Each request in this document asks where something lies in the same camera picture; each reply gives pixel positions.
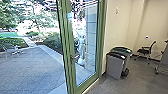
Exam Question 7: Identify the metal door handle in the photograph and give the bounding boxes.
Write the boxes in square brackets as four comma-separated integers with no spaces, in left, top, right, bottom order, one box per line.
[69,54,78,62]

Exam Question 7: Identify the green framed glass door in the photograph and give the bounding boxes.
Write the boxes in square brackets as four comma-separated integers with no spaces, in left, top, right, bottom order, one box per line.
[55,0,101,94]

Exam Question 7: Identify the white wall switch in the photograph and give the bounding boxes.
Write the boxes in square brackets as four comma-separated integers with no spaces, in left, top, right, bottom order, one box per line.
[115,7,120,15]

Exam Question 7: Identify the grey indoor trash bin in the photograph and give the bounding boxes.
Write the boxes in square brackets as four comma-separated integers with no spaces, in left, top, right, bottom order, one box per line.
[105,51,127,81]

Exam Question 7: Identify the black office chair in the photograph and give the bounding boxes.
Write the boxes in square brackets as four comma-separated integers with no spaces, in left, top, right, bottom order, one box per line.
[134,40,158,66]

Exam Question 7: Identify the tree outside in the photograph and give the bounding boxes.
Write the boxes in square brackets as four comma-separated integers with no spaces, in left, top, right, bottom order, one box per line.
[0,0,61,34]

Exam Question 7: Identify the green bushes outside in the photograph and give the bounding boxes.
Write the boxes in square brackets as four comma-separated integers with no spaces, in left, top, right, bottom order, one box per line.
[0,31,64,54]

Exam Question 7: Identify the metal outdoor chair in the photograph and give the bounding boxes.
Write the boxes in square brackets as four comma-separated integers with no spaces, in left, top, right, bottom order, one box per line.
[2,43,22,59]

